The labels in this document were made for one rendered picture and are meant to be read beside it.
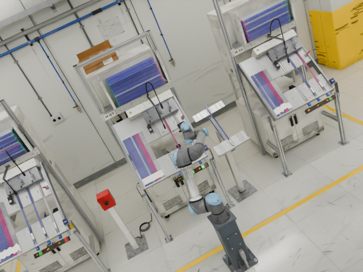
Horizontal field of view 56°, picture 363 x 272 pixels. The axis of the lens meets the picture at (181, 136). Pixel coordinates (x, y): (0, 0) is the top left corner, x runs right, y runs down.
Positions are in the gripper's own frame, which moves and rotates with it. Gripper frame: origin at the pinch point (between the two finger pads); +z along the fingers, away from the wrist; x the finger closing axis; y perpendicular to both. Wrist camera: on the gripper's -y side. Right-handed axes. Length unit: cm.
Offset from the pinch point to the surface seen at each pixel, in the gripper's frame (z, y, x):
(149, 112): 2.3, 30.4, 20.7
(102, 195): 3, -20, 97
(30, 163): 4, 38, 142
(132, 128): 7.0, 24.5, 42.2
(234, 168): 19, -60, -32
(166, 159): -3.7, -17.5, 27.5
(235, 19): -10, 73, -95
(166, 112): 0.3, 22.9, 6.3
